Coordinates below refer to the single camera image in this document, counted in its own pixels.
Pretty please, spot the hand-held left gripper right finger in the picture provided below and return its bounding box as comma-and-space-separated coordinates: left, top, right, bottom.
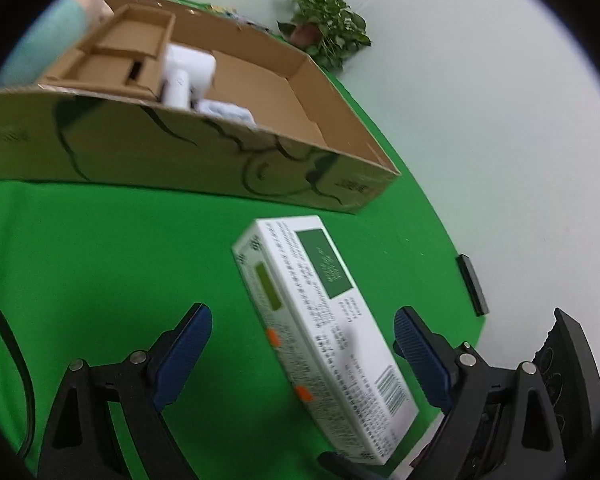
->
392, 306, 568, 480

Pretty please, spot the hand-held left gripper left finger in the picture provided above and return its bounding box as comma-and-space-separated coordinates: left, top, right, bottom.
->
37, 302, 213, 480

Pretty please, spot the white and green carton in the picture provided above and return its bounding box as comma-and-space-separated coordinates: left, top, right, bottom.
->
231, 215, 421, 466

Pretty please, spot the brown cardboard box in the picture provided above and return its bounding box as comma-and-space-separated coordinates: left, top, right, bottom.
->
0, 0, 402, 214

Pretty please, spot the small white clear device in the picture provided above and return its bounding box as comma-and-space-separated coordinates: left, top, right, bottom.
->
194, 100, 256, 128

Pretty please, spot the white hair dryer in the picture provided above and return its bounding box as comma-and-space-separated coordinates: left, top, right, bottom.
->
160, 44, 217, 110

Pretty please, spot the small black bar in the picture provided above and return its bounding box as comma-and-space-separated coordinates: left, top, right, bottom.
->
455, 254, 490, 317

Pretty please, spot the green tablecloth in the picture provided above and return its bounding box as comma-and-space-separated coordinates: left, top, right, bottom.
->
0, 0, 486, 480

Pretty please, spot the black cabinet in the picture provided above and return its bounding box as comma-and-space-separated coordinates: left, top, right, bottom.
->
530, 307, 600, 461

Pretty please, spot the printed packet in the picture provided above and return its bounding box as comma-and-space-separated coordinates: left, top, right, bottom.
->
207, 4, 271, 33

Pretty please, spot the blue and pink plush toy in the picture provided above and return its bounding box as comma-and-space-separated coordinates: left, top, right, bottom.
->
0, 0, 115, 88

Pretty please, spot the small green potted plant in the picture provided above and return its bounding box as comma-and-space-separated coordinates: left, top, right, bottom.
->
277, 0, 372, 72

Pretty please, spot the black cable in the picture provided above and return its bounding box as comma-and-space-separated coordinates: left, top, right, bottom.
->
0, 287, 35, 461

